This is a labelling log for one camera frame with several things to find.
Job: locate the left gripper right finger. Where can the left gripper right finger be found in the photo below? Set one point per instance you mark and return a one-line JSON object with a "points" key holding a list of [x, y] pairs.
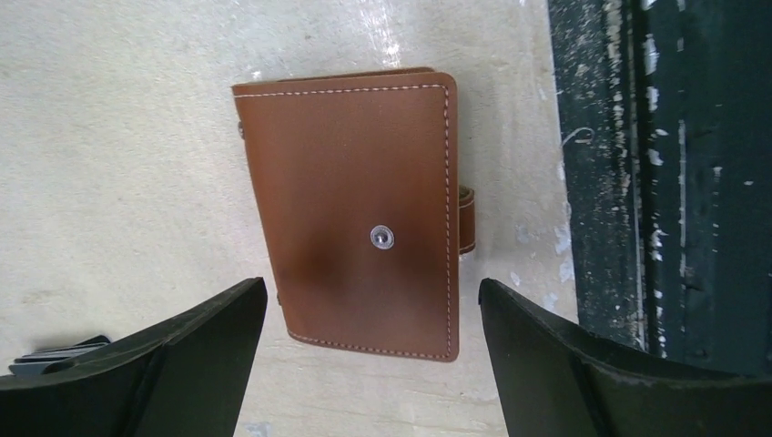
{"points": [[555, 378]]}

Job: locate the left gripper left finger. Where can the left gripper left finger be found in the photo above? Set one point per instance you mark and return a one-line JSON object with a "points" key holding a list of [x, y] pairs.
{"points": [[184, 376]]}

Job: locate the brown leather card holder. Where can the brown leather card holder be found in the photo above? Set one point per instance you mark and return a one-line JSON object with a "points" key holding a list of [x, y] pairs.
{"points": [[362, 211]]}

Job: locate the black cards stack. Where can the black cards stack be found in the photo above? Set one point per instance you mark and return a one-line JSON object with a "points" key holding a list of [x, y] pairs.
{"points": [[37, 362]]}

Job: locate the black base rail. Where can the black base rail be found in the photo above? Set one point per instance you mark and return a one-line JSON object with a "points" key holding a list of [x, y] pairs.
{"points": [[665, 118]]}

